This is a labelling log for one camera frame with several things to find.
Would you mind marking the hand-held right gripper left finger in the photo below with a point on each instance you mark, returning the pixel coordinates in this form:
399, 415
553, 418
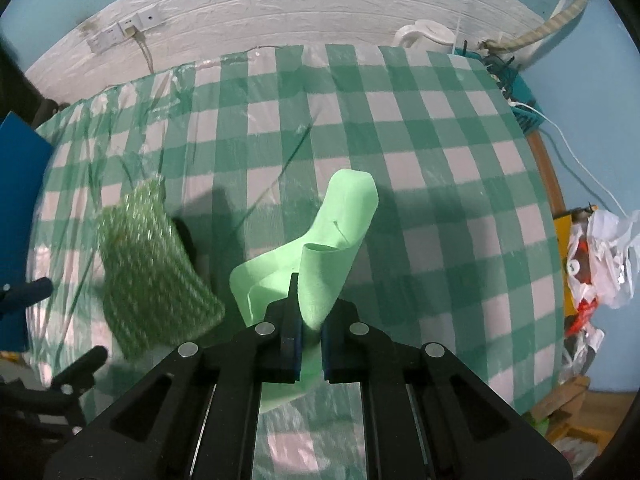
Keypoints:
296, 347

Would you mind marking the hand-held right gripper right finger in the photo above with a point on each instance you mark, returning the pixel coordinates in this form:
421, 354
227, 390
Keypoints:
326, 355

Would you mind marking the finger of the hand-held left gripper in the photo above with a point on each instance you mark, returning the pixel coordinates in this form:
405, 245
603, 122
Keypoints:
80, 362
30, 291

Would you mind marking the cardboard box with blue tape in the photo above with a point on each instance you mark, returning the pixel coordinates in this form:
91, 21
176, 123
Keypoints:
20, 210

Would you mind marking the green knitted scouring cloth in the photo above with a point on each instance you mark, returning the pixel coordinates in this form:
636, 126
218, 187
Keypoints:
150, 280

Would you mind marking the light green paper packet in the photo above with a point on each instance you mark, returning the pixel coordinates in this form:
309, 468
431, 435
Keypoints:
345, 210

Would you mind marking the black stand knob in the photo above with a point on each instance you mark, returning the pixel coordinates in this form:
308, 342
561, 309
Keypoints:
47, 110

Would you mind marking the green checked tablecloth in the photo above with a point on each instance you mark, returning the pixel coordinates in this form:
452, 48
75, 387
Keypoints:
425, 185

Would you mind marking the white plastic bag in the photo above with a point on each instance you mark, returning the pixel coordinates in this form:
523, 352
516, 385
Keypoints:
612, 255

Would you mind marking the blue plastic basket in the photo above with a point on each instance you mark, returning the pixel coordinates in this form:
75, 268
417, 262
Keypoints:
520, 97

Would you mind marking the white electric kettle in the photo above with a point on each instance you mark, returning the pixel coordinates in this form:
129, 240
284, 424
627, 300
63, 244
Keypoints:
425, 35

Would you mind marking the white wall socket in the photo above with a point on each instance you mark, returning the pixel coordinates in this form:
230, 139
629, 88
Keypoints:
149, 16
112, 36
98, 44
126, 24

